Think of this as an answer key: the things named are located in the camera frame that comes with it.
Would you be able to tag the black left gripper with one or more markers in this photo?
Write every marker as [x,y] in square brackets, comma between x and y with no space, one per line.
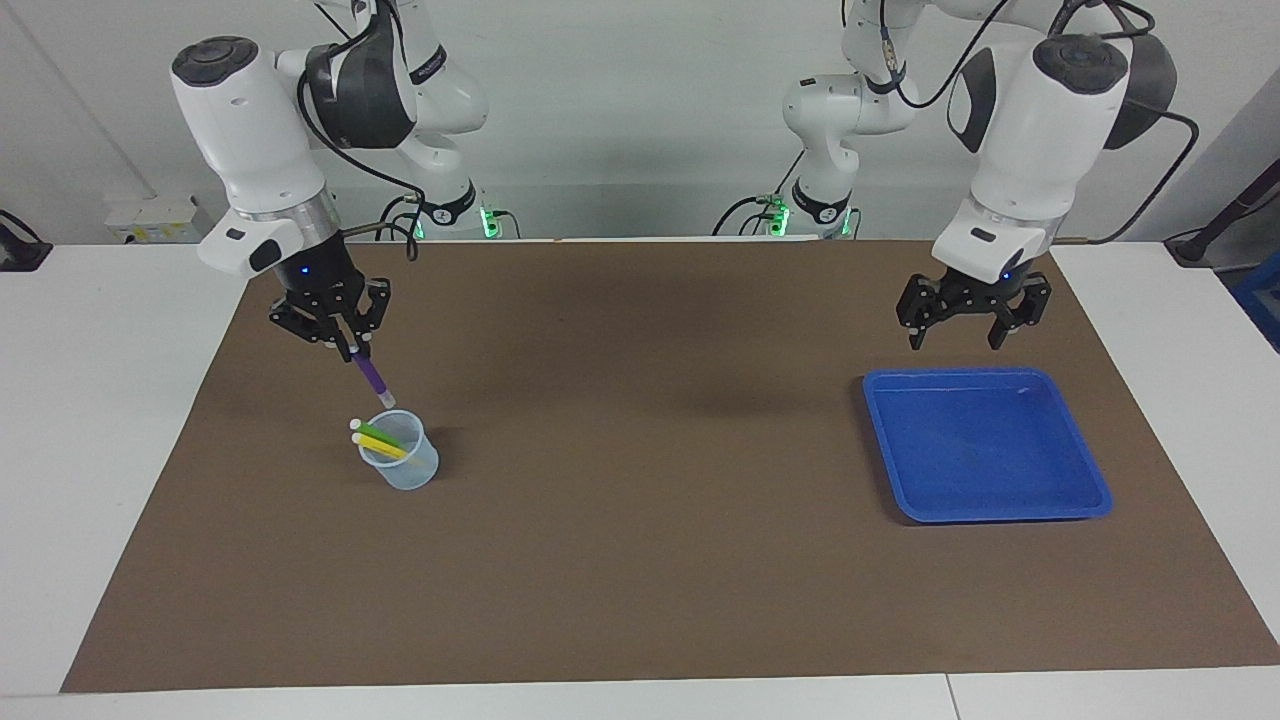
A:
[980,290]

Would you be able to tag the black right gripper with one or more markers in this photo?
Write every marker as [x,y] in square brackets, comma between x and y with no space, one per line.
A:
[320,290]

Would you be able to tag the purple marker pen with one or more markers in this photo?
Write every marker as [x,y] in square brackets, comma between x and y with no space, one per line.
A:
[372,378]

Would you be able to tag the green marker pen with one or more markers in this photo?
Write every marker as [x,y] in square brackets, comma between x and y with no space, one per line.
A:
[380,434]

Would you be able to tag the yellow marker pen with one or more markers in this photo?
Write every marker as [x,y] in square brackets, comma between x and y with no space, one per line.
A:
[385,448]

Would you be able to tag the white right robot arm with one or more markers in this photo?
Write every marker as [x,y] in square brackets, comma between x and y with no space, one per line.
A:
[250,150]

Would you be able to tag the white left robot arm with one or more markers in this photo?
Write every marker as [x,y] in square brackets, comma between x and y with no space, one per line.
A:
[1040,130]

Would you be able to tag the blue plastic tray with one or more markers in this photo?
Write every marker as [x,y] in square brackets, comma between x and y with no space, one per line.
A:
[980,450]

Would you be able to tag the translucent plastic cup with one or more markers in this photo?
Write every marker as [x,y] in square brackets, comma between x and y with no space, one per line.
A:
[410,475]

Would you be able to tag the white power strip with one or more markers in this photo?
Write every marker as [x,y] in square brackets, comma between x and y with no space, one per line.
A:
[160,220]

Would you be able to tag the blue crate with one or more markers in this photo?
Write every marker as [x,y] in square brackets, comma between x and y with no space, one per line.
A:
[1262,300]

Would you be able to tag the brown table mat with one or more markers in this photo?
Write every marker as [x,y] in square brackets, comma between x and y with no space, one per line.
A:
[640,560]

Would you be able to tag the black camera stand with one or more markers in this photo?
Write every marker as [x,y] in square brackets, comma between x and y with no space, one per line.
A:
[1225,215]

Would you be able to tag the black clamp mount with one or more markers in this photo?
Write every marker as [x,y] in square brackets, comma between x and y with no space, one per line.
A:
[20,255]

